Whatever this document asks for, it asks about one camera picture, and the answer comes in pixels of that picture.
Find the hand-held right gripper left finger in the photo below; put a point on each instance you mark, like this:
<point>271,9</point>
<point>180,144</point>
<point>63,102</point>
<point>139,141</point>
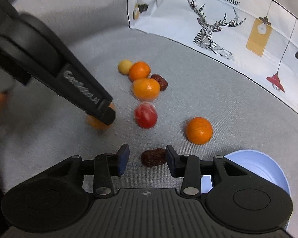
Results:
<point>123,161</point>

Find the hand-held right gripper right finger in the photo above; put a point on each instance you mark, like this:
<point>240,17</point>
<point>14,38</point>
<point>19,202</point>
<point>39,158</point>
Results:
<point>170,163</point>

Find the light blue plate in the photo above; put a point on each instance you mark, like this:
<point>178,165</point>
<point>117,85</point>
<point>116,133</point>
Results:
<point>263,166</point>

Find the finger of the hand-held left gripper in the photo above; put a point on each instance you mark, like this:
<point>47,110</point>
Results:
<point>84,91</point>

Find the plastic-wrapped small orange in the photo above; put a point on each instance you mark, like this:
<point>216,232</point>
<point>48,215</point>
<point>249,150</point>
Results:
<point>145,89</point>

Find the plastic-wrapped red tomato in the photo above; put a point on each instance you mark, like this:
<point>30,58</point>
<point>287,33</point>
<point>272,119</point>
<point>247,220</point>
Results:
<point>145,115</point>

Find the grey bedsheet with printed band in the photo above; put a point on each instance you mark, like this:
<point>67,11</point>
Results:
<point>213,99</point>

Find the small yellow round fruit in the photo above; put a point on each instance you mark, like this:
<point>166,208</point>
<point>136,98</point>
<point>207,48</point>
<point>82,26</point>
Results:
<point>125,67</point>

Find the dried red date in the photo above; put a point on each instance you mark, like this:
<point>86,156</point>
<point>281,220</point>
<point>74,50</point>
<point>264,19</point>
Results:
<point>162,82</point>
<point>152,156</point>

